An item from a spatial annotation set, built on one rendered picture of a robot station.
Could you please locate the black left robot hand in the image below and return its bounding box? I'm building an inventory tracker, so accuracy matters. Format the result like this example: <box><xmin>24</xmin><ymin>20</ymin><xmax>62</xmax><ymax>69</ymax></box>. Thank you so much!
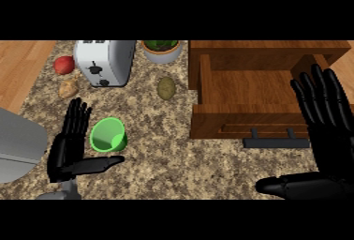
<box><xmin>48</xmin><ymin>97</ymin><xmax>126</xmax><ymax>184</ymax></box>

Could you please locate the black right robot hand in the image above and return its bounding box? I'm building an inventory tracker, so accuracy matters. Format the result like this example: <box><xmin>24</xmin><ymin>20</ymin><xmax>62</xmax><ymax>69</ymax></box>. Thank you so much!
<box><xmin>254</xmin><ymin>64</ymin><xmax>354</xmax><ymax>201</ymax></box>

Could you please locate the green cup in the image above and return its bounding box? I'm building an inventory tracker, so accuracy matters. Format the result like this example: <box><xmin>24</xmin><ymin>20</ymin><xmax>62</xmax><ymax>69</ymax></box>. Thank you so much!
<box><xmin>89</xmin><ymin>116</ymin><xmax>129</xmax><ymax>153</ymax></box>

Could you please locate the wooden drawer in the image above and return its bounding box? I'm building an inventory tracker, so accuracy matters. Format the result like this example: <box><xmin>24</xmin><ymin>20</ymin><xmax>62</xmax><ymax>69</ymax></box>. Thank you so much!
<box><xmin>189</xmin><ymin>53</ymin><xmax>354</xmax><ymax>140</ymax></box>

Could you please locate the grey appliance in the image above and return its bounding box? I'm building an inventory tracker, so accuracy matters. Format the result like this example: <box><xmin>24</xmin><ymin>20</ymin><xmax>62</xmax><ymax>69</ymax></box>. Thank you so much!
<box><xmin>0</xmin><ymin>107</ymin><xmax>50</xmax><ymax>184</ymax></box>

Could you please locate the red apple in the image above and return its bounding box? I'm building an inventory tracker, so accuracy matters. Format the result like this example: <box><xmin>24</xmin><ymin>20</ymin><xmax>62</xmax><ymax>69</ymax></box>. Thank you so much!
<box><xmin>53</xmin><ymin>55</ymin><xmax>77</xmax><ymax>76</ymax></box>

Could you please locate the silver toaster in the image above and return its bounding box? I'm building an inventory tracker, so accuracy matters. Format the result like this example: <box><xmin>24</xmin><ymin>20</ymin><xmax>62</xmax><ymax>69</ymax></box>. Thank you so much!
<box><xmin>74</xmin><ymin>39</ymin><xmax>139</xmax><ymax>88</ymax></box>

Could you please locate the olive green potato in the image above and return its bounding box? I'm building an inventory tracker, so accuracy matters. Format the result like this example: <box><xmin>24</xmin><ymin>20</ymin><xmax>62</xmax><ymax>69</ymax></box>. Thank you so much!
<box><xmin>157</xmin><ymin>76</ymin><xmax>179</xmax><ymax>101</ymax></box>

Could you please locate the wooden cabinet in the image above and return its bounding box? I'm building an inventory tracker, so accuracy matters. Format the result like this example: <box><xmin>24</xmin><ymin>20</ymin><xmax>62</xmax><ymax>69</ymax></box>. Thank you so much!
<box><xmin>188</xmin><ymin>39</ymin><xmax>353</xmax><ymax>92</ymax></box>

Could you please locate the potted plant in grey pot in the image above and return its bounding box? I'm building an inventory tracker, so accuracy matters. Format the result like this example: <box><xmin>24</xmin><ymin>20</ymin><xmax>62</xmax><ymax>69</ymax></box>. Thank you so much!
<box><xmin>140</xmin><ymin>39</ymin><xmax>185</xmax><ymax>65</ymax></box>

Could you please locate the dark grey drawer handle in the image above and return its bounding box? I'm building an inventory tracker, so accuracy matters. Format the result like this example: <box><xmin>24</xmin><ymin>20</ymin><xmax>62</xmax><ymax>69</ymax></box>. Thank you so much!
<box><xmin>242</xmin><ymin>127</ymin><xmax>312</xmax><ymax>149</ymax></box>

